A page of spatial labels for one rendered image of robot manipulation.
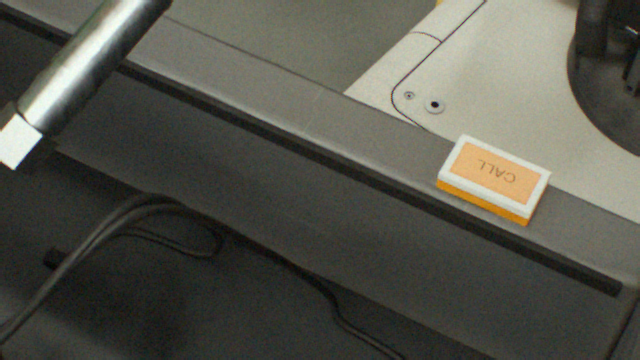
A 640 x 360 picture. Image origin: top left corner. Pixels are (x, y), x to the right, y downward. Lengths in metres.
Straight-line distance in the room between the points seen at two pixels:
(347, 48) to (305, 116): 1.31
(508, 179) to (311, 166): 0.11
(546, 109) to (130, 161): 0.88
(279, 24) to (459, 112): 0.52
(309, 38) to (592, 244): 1.37
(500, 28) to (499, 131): 0.16
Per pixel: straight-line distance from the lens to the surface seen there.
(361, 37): 2.04
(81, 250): 0.58
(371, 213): 0.73
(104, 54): 0.45
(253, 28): 2.04
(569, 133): 1.61
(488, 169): 0.69
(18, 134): 0.46
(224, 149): 0.75
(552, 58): 1.68
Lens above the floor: 1.50
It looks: 54 degrees down
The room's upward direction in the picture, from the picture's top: 6 degrees clockwise
